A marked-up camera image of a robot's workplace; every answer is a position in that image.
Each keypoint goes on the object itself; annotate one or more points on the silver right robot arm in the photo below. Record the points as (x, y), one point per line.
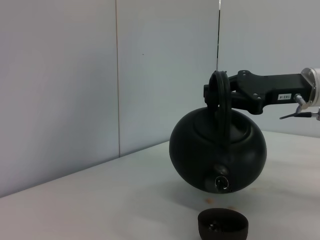
(315, 85)

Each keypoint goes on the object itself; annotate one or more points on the dark brown teacup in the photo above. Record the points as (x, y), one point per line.
(222, 226)

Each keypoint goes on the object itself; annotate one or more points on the black round teapot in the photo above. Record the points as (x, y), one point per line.
(217, 150)

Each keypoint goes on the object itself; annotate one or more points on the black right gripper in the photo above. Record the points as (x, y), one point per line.
(275, 87)

